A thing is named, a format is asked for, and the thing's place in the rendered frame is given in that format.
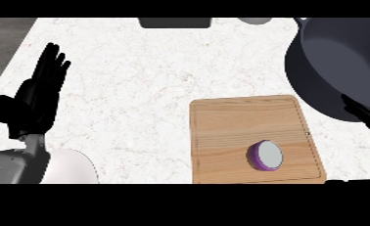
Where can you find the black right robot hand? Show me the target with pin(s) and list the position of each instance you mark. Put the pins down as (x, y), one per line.
(357, 109)

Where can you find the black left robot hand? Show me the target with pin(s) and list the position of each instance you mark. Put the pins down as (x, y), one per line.
(39, 93)

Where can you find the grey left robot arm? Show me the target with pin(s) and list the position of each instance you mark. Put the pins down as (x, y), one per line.
(43, 166)

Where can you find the dark grey pot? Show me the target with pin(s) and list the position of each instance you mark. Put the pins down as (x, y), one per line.
(332, 63)

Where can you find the wooden cutting board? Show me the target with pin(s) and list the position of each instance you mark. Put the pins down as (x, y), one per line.
(240, 128)

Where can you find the grey round object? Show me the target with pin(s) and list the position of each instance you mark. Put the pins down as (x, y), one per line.
(255, 20)

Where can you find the dark grey rectangular appliance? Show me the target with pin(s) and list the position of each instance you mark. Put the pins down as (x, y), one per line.
(175, 22)

